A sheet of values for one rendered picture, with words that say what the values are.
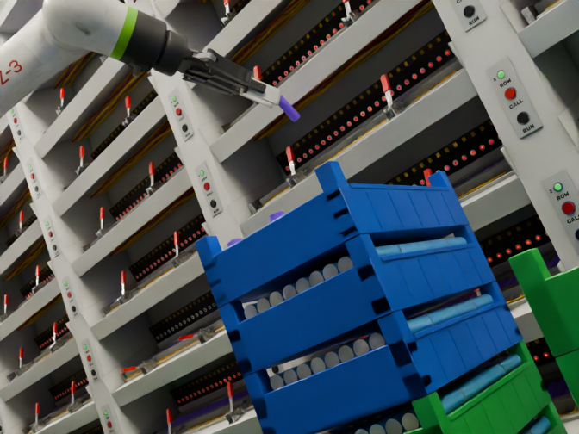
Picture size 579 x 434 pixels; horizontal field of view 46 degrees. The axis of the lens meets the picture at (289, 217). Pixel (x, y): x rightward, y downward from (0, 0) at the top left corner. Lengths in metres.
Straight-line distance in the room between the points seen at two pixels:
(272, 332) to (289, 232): 0.11
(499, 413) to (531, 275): 0.26
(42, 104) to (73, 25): 1.15
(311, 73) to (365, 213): 0.69
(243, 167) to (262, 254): 0.86
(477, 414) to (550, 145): 0.49
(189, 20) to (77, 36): 0.61
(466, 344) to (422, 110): 0.53
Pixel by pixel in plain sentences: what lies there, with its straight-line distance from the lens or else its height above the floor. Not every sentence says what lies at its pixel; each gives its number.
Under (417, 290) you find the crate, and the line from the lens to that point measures 0.71.
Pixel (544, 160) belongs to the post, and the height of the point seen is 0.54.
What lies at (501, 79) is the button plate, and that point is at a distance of 1.12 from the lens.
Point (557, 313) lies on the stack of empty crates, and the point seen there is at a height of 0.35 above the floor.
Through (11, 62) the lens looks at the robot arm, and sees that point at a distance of 1.28.
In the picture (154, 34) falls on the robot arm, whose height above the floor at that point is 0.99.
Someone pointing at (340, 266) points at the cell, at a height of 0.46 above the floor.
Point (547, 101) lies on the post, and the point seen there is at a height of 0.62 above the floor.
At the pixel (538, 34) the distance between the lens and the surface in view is 1.11.
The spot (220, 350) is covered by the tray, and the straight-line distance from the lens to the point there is 1.60.
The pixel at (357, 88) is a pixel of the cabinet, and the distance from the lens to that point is 1.51.
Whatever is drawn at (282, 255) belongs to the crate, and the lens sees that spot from 0.70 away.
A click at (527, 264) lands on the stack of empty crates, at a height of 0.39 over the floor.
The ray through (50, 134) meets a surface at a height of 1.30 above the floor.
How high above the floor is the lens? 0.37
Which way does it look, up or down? 13 degrees up
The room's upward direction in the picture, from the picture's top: 22 degrees counter-clockwise
